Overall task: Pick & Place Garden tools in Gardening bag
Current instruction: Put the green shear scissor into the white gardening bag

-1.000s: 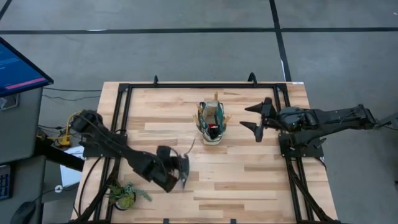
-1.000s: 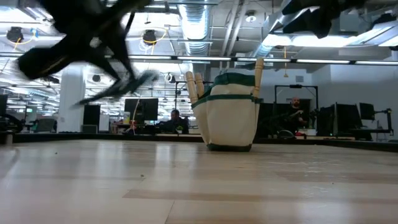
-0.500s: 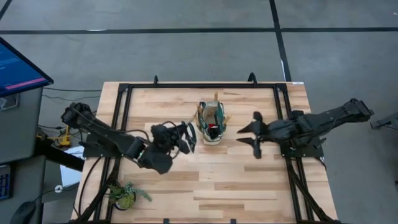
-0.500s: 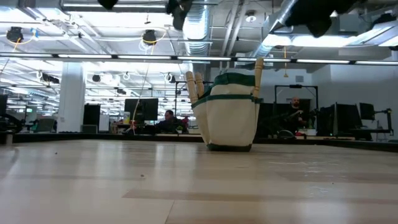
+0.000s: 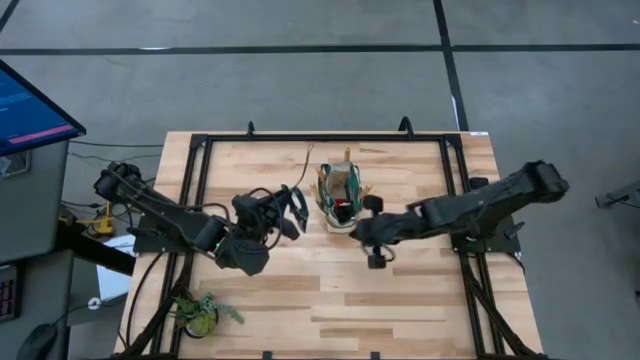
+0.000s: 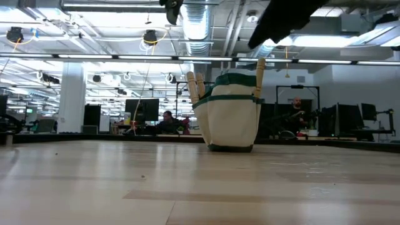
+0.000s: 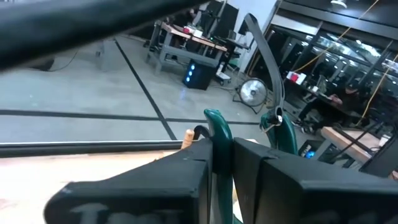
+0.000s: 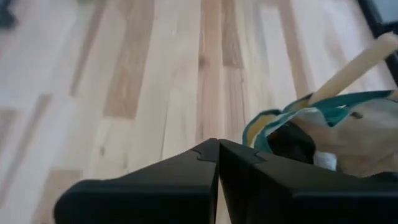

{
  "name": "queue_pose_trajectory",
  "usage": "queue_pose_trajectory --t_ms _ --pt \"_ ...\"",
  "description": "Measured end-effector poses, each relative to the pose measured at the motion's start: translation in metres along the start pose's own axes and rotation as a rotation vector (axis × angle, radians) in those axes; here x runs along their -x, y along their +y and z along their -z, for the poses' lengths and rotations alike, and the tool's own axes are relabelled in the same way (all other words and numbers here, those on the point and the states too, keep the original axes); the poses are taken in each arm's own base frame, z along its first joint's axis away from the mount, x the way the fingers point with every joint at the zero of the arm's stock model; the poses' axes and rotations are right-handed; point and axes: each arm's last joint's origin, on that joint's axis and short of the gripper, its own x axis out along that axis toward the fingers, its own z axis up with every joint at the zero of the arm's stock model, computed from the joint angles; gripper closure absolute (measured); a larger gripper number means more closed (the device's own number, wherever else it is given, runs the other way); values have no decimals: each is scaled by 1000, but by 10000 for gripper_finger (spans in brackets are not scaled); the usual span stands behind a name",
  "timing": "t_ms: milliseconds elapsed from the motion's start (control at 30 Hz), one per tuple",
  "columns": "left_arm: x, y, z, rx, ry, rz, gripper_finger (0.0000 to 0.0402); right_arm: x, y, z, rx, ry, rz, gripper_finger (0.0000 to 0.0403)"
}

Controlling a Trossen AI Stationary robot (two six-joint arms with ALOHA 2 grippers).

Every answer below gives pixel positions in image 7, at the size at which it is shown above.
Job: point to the black computer tower blue lights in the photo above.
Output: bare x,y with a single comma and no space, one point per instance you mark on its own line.
309,152
199,74

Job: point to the white box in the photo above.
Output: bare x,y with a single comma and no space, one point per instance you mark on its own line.
197,33
301,79

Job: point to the wooden side table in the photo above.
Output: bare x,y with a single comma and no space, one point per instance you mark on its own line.
342,141

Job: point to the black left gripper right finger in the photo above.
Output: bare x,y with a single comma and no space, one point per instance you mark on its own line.
304,196

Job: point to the grey wood-topped workbench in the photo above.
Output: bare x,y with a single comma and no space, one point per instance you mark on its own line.
189,54

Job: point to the large black monitor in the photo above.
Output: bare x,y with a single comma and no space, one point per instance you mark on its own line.
227,18

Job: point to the black office desk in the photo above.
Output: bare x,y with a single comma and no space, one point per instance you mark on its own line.
320,97

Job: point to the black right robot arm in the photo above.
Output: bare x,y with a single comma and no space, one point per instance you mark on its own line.
62,28

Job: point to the red box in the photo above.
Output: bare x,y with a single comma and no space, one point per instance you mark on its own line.
294,77

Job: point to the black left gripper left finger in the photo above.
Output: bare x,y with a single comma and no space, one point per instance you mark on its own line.
140,186

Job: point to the round metal floor fan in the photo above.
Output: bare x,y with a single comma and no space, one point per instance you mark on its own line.
252,92

